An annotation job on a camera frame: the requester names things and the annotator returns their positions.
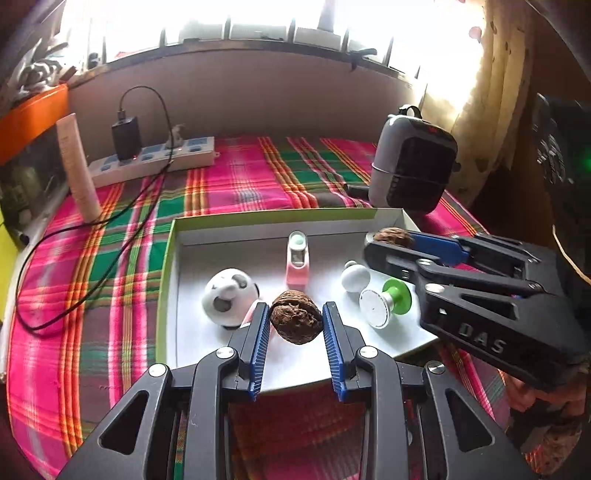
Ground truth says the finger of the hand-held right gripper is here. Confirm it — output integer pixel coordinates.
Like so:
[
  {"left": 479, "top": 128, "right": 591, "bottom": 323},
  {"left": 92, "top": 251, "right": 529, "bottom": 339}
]
[
  {"left": 363, "top": 233, "right": 552, "bottom": 305},
  {"left": 409, "top": 231, "right": 543, "bottom": 280}
]

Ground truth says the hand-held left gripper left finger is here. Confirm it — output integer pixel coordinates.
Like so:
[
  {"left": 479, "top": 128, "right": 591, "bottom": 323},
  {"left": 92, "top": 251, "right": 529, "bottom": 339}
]
[{"left": 55, "top": 302, "right": 273, "bottom": 480}]

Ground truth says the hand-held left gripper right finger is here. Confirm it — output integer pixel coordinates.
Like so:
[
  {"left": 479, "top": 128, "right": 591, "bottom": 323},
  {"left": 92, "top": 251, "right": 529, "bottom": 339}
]
[{"left": 322, "top": 302, "right": 539, "bottom": 480}]

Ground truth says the brown walnut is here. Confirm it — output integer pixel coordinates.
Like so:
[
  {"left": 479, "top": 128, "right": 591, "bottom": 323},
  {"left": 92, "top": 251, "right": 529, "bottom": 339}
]
[
  {"left": 270, "top": 289, "right": 323, "bottom": 346},
  {"left": 372, "top": 226, "right": 414, "bottom": 250}
]

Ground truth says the white mushroom-shaped knob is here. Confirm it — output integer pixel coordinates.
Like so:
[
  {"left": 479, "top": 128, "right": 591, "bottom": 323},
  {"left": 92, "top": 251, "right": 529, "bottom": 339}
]
[{"left": 340, "top": 260, "right": 373, "bottom": 294}]

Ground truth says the white and green knob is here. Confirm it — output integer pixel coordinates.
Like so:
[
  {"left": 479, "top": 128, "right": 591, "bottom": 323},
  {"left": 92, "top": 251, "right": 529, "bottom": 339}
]
[{"left": 359, "top": 278, "right": 411, "bottom": 330}]

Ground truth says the shallow white cardboard box lid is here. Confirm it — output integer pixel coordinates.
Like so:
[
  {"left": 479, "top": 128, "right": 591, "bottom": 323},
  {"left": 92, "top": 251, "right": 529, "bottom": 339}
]
[{"left": 156, "top": 208, "right": 439, "bottom": 395}]

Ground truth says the white panda-face round case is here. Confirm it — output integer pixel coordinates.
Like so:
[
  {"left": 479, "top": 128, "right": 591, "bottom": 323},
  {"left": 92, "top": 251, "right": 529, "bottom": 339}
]
[{"left": 202, "top": 268, "right": 260, "bottom": 330}]

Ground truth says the pink small bottle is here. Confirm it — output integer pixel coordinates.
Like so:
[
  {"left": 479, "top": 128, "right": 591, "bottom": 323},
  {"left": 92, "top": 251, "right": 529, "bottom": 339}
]
[{"left": 285, "top": 230, "right": 310, "bottom": 287}]

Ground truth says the person's right hand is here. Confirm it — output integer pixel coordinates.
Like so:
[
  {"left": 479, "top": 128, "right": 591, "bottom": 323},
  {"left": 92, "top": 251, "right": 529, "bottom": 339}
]
[{"left": 503, "top": 371, "right": 578, "bottom": 418}]

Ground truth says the grey and black heater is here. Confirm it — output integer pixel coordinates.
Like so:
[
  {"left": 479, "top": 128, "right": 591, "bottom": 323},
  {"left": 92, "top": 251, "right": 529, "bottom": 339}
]
[{"left": 368, "top": 105, "right": 462, "bottom": 214}]

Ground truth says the cream patterned curtain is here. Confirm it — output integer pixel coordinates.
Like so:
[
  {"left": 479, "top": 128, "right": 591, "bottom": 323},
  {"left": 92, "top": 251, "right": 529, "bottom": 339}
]
[{"left": 421, "top": 0, "right": 546, "bottom": 205}]

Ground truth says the pink and green plaid blanket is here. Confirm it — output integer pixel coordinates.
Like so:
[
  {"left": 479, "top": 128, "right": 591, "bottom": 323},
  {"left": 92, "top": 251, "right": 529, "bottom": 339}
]
[{"left": 4, "top": 136, "right": 546, "bottom": 480}]

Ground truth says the white power strip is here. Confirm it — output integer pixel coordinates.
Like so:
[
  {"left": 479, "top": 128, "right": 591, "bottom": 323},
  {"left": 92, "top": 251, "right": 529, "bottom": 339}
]
[{"left": 86, "top": 136, "right": 217, "bottom": 188}]

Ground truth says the black charger brick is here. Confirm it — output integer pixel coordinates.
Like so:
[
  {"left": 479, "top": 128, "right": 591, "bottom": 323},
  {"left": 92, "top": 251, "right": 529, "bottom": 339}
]
[{"left": 110, "top": 110, "right": 142, "bottom": 162}]

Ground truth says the pink and white tube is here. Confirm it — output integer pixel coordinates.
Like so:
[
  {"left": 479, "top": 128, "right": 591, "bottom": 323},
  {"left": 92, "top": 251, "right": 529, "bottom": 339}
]
[{"left": 56, "top": 113, "right": 102, "bottom": 222}]

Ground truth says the yellow-green box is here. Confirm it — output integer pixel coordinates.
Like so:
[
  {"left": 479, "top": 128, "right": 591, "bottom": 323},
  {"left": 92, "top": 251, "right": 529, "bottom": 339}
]
[{"left": 0, "top": 226, "right": 12, "bottom": 324}]

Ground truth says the barred window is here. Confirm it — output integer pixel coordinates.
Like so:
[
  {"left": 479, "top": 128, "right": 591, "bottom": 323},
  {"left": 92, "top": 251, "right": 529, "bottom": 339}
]
[{"left": 60, "top": 0, "right": 486, "bottom": 80}]

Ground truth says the glass tank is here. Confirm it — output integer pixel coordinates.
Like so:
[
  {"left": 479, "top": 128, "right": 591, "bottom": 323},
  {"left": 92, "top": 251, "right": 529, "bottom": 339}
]
[{"left": 0, "top": 133, "right": 71, "bottom": 223}]

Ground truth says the orange box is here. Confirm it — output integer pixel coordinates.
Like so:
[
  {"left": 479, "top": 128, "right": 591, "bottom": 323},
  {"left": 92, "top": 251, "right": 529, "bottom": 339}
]
[{"left": 0, "top": 84, "right": 70, "bottom": 165}]

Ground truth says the pile of grey wrapped clutter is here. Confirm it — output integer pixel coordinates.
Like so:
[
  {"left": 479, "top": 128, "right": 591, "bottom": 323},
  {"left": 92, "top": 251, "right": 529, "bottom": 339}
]
[{"left": 8, "top": 41, "right": 71, "bottom": 94}]

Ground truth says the black window handle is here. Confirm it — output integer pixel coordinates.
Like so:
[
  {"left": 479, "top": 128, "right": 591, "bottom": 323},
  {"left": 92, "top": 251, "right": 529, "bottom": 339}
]
[{"left": 348, "top": 46, "right": 378, "bottom": 73}]

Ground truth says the black cable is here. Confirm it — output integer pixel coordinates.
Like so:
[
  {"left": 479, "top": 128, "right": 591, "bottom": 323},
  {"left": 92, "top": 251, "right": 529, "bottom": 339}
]
[{"left": 15, "top": 85, "right": 179, "bottom": 331}]

